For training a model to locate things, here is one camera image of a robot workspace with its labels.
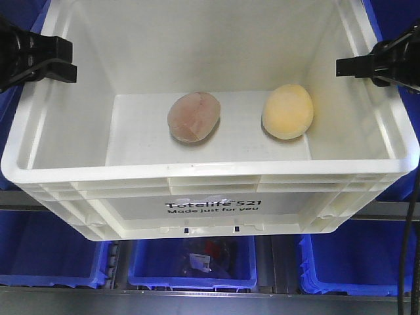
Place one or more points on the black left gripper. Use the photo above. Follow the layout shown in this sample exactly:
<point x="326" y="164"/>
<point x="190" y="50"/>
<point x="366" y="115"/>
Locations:
<point x="18" y="65"/>

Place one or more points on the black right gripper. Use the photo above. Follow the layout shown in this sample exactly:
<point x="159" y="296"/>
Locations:
<point x="389" y="63"/>

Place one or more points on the yellow plush ball toy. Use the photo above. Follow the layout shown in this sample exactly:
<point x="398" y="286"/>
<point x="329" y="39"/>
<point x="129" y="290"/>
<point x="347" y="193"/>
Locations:
<point x="288" y="112"/>

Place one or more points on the white plastic tote box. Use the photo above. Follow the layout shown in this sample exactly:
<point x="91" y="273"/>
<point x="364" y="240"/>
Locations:
<point x="98" y="153"/>

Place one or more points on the pink plush ball toy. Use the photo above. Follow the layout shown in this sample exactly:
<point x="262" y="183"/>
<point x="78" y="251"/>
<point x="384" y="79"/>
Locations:
<point x="193" y="117"/>

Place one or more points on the blue bin lower left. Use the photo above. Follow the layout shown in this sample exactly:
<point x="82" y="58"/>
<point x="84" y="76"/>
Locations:
<point x="38" y="249"/>

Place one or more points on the blue bin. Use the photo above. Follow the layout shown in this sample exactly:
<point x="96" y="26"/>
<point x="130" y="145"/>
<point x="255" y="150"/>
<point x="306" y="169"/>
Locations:
<point x="156" y="263"/>
<point x="38" y="249"/>
<point x="360" y="258"/>

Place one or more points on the blue bin lower right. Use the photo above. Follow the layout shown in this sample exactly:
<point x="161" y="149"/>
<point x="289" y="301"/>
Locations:
<point x="360" y="258"/>

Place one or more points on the grey metal shelf rack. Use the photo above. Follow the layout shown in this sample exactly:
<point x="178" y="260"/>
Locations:
<point x="277" y="292"/>

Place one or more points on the packaged item in bin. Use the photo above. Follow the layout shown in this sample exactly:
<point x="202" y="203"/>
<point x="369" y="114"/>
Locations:
<point x="208" y="258"/>

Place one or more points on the blue bin lower middle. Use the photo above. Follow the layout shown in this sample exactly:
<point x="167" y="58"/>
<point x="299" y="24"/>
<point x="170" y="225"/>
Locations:
<point x="156" y="263"/>

